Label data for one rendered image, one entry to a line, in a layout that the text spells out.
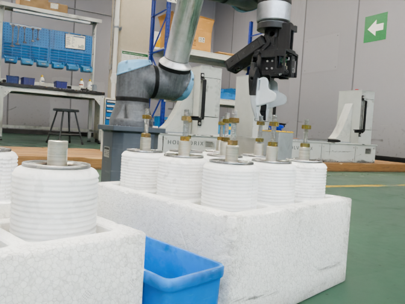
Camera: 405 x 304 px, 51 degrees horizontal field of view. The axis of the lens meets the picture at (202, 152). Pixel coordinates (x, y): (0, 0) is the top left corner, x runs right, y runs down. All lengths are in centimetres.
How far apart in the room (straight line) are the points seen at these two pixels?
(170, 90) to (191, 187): 77
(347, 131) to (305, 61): 369
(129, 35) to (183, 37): 605
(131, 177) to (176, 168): 13
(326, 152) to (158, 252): 344
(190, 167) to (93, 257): 33
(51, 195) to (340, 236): 62
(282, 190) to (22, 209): 46
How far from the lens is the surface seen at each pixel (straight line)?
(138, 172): 84
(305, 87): 791
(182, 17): 144
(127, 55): 740
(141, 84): 145
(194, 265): 64
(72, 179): 47
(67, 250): 45
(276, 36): 97
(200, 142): 322
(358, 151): 438
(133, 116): 142
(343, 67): 736
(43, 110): 926
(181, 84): 150
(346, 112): 452
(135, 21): 757
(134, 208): 79
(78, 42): 703
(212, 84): 334
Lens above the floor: 30
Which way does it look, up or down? 3 degrees down
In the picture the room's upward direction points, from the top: 4 degrees clockwise
